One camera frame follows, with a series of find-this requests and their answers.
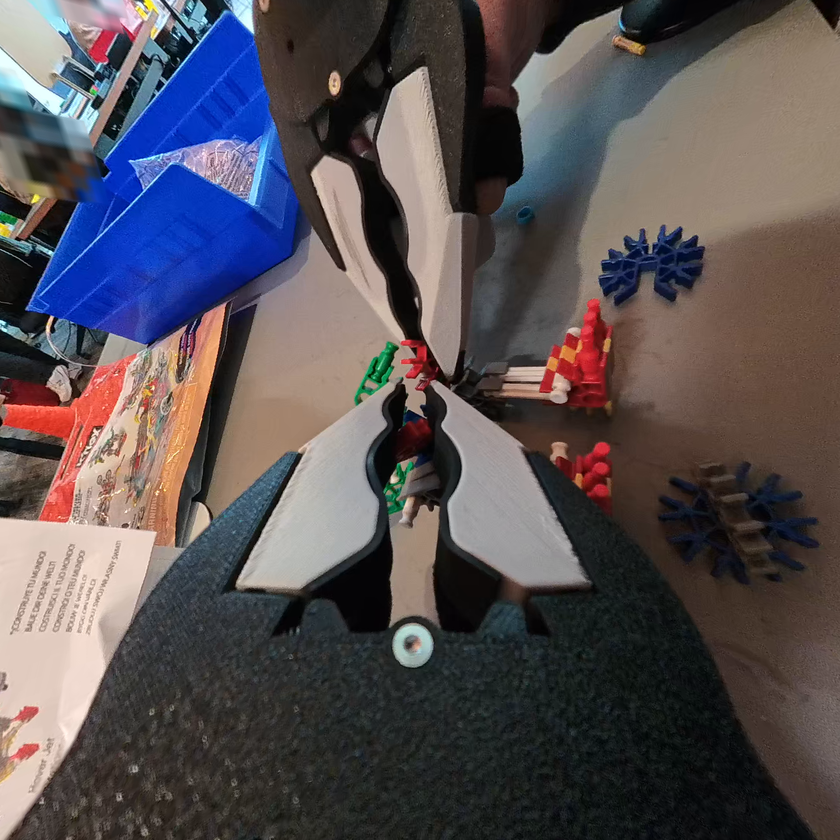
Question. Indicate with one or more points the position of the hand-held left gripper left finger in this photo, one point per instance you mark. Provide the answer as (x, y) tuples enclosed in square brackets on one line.
[(315, 518)]

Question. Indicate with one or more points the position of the blue snowflake toy connector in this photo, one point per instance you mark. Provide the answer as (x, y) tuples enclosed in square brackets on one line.
[(656, 262)]

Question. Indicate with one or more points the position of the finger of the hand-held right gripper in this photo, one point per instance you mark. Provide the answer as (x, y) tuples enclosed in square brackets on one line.
[(426, 197), (348, 216)]

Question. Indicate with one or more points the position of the clear plastic bag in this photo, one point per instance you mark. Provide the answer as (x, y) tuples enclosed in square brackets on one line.
[(197, 164)]

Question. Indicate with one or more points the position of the red fan-shaped toy connector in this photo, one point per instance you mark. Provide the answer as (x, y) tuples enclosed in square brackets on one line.
[(420, 359)]

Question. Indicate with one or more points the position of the blue plastic bin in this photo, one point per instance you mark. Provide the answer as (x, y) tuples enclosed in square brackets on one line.
[(164, 275)]

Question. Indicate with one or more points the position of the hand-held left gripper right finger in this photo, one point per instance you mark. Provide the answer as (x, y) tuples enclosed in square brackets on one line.
[(512, 518)]

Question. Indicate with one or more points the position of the white instruction leaflet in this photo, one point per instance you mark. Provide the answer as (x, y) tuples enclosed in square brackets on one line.
[(65, 623)]

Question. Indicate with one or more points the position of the person's right hand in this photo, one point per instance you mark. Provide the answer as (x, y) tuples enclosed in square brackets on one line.
[(505, 46)]

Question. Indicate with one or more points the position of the orange red object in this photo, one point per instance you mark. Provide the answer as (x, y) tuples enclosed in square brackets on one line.
[(33, 420)]

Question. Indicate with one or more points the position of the blue and grey snowflake connectors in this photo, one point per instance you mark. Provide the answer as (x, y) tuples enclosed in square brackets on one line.
[(735, 518)]

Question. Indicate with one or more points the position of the orange printed plastic bag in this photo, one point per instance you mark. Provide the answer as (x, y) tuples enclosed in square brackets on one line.
[(131, 426)]

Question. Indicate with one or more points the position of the multicolour toy construction model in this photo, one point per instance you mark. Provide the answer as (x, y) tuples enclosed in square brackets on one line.
[(584, 367)]

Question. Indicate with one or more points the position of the red yellow toy leg assembly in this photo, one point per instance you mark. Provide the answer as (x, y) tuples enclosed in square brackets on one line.
[(597, 472)]

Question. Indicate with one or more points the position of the short yellow toy rod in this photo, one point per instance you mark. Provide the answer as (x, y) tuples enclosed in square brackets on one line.
[(628, 44)]

